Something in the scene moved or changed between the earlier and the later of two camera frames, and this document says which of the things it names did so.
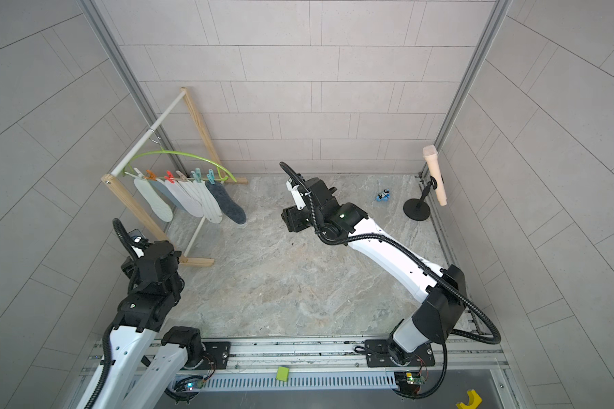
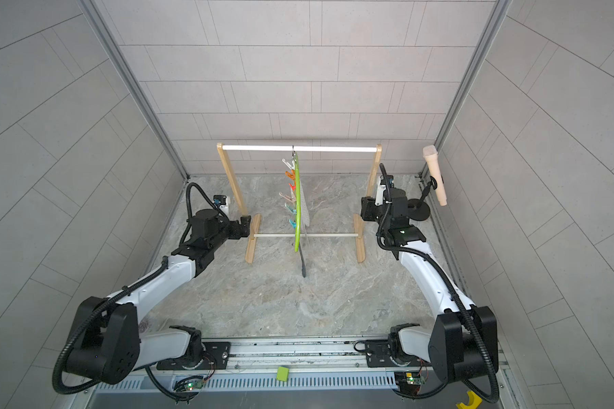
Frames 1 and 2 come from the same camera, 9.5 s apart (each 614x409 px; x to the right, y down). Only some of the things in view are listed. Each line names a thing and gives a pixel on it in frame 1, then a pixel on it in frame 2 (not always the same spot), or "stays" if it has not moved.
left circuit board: [189, 383] stays
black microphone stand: [418, 209] stays
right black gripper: [294, 220] → [368, 210]
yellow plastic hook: [475, 401] stays
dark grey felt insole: [234, 212] → [304, 267]
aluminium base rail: [344, 357] stays
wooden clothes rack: [114, 186] → [254, 219]
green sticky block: [282, 373] stays
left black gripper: [132, 267] → [245, 227]
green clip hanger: [194, 176] → [293, 175]
